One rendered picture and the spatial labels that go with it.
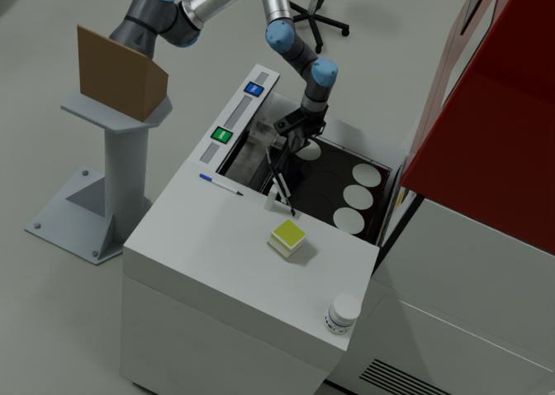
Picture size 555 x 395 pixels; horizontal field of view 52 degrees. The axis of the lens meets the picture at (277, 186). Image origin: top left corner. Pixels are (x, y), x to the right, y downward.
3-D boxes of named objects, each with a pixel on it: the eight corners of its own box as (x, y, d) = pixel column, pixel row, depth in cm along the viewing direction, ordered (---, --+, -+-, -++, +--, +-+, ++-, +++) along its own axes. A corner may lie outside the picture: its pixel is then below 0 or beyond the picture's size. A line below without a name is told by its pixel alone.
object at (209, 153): (272, 102, 216) (280, 73, 206) (208, 201, 180) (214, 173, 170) (249, 92, 217) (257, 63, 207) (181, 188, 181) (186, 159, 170)
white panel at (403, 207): (422, 121, 229) (469, 39, 199) (370, 278, 176) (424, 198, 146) (415, 117, 229) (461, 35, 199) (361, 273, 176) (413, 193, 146)
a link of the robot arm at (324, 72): (328, 52, 167) (345, 71, 163) (318, 81, 175) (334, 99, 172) (306, 58, 163) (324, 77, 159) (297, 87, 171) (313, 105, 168)
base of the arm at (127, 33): (98, 35, 180) (112, 7, 180) (120, 50, 195) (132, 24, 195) (139, 53, 177) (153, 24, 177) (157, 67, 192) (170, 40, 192)
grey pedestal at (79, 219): (24, 230, 251) (-4, 90, 190) (83, 166, 280) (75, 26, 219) (126, 281, 247) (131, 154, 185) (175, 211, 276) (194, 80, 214)
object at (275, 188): (285, 208, 166) (296, 179, 156) (281, 218, 164) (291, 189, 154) (266, 200, 167) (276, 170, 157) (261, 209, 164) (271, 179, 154)
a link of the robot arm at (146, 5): (117, 11, 184) (135, -27, 184) (144, 30, 196) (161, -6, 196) (142, 20, 178) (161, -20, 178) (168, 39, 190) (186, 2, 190)
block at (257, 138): (272, 144, 194) (273, 138, 192) (268, 150, 192) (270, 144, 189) (250, 134, 194) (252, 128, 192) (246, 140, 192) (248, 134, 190)
